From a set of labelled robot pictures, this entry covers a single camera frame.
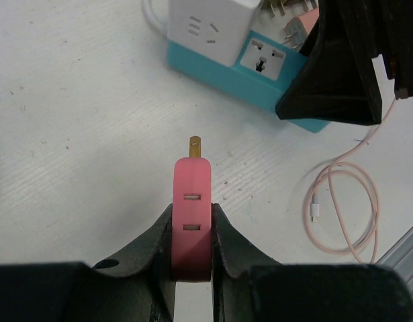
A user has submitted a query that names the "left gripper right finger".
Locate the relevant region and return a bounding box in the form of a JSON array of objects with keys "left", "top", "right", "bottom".
[{"left": 212, "top": 203, "right": 281, "bottom": 321}]

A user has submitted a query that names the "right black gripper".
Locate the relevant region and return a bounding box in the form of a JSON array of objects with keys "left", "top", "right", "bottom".
[{"left": 275, "top": 0, "right": 413, "bottom": 125}]

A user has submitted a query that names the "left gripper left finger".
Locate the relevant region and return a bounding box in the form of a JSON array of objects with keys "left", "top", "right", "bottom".
[{"left": 93, "top": 205, "right": 176, "bottom": 321}]

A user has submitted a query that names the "pink USB adapter plug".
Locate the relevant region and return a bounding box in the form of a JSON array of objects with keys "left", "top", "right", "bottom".
[{"left": 284, "top": 7, "right": 319, "bottom": 51}]

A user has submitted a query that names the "teal USB power strip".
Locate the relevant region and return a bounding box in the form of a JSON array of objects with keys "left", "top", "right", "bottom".
[{"left": 166, "top": 30, "right": 332, "bottom": 134}]

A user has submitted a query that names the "white power strip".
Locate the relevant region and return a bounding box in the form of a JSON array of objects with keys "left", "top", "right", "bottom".
[{"left": 167, "top": 0, "right": 263, "bottom": 66}]

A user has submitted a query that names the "thin pink USB cable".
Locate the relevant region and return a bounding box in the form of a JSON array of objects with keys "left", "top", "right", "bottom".
[{"left": 302, "top": 97, "right": 398, "bottom": 264}]

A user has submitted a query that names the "aluminium front rail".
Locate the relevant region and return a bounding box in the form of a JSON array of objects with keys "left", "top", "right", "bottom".
[{"left": 377, "top": 226, "right": 413, "bottom": 296}]

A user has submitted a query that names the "white coiled cord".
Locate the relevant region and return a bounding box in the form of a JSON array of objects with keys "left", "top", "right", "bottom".
[{"left": 140, "top": 0, "right": 169, "bottom": 38}]

